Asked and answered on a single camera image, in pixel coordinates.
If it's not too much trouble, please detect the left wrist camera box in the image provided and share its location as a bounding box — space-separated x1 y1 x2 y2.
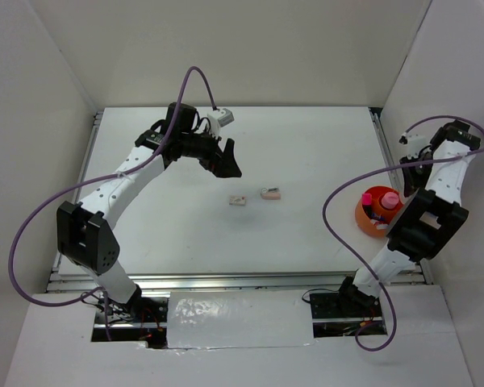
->
207 108 234 137

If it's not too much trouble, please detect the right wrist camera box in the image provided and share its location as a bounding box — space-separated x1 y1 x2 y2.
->
399 132 429 161

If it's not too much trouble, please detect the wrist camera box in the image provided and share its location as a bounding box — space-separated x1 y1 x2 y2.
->
207 108 234 137
399 132 429 161

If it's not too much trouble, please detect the dark blue gel pen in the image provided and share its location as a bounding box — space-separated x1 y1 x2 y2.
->
369 214 388 223

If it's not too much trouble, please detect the pink cap black highlighter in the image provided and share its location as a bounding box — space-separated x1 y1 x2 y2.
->
361 192 373 210

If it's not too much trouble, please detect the orange round organizer container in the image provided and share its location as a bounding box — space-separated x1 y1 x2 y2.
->
354 185 403 239

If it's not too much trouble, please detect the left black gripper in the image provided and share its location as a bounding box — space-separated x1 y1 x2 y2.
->
180 124 242 178

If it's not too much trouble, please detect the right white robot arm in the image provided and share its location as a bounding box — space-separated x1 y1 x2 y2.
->
336 120 481 316

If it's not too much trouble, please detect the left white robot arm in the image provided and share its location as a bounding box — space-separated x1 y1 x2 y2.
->
56 102 242 322

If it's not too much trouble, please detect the pink eraser with sharpener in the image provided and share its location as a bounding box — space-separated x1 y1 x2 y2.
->
261 187 282 200

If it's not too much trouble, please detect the white staples box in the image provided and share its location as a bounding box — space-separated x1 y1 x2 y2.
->
228 195 247 206

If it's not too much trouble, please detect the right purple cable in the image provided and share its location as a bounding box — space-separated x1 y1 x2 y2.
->
321 115 484 352

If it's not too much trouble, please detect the purple cable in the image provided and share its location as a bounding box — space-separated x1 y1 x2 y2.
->
9 66 219 343
321 115 484 352

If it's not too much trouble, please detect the red gel pen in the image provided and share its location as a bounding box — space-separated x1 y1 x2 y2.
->
373 223 388 231

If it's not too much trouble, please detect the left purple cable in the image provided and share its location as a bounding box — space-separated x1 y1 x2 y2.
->
9 66 219 343

